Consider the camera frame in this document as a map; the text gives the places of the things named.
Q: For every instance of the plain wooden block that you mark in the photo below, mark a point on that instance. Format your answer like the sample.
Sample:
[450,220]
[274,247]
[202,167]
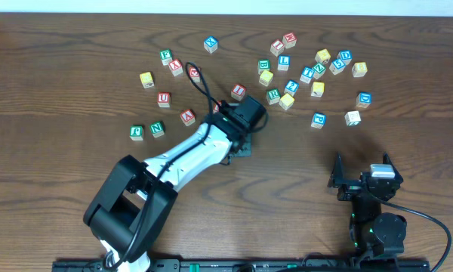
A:
[352,118]

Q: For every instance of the red u block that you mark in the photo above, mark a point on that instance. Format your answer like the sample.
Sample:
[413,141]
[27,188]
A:
[164,99]
[217,107]

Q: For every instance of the blue D block right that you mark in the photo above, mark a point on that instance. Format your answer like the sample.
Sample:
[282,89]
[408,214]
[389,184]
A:
[363,100]

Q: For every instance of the yellow block near R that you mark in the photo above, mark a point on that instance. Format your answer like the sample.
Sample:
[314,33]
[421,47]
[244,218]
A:
[286,101]

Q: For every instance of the blue L block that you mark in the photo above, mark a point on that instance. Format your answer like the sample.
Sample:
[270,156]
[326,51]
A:
[283,62]

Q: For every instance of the blue d block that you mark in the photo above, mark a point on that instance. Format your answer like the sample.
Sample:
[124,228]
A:
[345,56]
[363,100]

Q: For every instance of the red I block top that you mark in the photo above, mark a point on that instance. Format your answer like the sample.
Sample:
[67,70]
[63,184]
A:
[277,47]

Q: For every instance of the blue T block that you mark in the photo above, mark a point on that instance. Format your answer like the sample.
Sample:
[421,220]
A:
[307,75]

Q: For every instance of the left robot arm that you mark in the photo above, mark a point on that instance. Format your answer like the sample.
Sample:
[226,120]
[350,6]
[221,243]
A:
[130,209]

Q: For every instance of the yellow block top right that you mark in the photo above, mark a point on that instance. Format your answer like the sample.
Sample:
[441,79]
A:
[323,56]

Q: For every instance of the blue P block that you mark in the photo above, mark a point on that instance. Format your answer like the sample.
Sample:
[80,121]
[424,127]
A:
[318,120]

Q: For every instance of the red U block centre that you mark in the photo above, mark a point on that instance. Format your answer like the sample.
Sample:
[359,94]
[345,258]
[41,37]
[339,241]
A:
[217,107]

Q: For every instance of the red U block left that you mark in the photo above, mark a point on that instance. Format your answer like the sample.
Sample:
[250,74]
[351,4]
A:
[164,99]

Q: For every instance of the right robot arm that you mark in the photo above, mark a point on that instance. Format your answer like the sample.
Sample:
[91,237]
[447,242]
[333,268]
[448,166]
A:
[378,236]

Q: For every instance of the blue 5 block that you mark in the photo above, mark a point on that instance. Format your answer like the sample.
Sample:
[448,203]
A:
[337,66]

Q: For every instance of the green N block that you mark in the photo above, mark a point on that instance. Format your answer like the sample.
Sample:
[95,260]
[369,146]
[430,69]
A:
[157,129]

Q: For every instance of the blue D block top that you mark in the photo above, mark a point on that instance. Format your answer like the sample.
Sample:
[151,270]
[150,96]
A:
[345,56]

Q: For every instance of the red A block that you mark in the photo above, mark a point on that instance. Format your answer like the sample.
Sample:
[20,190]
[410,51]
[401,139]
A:
[188,117]

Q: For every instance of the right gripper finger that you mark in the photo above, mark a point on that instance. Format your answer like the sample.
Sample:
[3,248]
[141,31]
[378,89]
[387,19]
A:
[337,174]
[387,161]

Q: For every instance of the red E block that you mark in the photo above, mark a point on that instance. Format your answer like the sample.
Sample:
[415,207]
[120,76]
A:
[194,74]

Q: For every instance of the green B block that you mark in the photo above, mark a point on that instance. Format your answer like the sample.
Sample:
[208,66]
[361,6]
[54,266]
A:
[262,65]

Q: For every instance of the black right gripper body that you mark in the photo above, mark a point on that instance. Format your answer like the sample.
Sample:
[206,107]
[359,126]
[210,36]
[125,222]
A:
[357,182]

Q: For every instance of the yellow block far left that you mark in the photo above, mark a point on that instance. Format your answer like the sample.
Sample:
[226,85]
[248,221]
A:
[147,80]

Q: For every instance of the red I block centre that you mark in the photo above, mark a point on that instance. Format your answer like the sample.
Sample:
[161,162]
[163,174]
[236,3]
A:
[238,92]

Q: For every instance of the red i block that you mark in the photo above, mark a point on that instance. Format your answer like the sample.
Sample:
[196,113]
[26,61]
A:
[277,47]
[238,92]

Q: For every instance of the red X block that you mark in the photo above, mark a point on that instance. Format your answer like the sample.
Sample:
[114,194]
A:
[175,67]

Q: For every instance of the yellow block near B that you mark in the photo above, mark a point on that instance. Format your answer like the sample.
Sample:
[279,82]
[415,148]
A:
[265,78]

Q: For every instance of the red W block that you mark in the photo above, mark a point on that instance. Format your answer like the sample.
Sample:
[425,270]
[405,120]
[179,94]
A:
[289,40]

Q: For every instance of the yellow block mid right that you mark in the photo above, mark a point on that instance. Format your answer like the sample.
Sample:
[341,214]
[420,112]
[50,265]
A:
[317,89]

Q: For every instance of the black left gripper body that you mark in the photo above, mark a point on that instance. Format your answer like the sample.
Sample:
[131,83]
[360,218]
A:
[240,147]

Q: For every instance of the blue 2 block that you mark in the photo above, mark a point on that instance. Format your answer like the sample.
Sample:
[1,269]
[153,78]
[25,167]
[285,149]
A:
[291,87]

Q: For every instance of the green J block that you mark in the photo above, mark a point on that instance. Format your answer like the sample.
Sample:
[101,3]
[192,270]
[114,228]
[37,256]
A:
[136,132]

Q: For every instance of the yellow 8 block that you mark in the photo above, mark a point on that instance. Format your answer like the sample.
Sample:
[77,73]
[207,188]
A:
[359,69]

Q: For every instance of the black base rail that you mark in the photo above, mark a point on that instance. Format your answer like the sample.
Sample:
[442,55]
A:
[174,265]

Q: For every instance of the green Z block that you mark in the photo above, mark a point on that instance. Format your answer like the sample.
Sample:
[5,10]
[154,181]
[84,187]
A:
[319,69]

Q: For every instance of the green F block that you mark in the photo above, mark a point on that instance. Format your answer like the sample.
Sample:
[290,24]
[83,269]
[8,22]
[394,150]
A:
[166,56]

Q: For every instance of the green R block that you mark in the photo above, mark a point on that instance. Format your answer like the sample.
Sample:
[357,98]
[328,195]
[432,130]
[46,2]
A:
[273,96]

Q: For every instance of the blue X block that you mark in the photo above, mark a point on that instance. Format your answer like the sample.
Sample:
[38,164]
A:
[211,44]

